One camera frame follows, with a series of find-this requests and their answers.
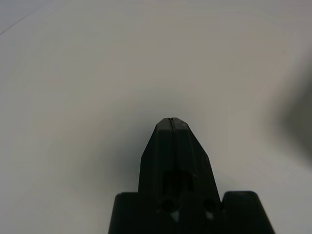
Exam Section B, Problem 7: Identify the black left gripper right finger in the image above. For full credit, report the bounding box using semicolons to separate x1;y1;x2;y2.
172;117;223;212

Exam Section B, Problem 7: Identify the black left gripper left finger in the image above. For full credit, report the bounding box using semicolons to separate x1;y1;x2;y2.
137;117;181;213

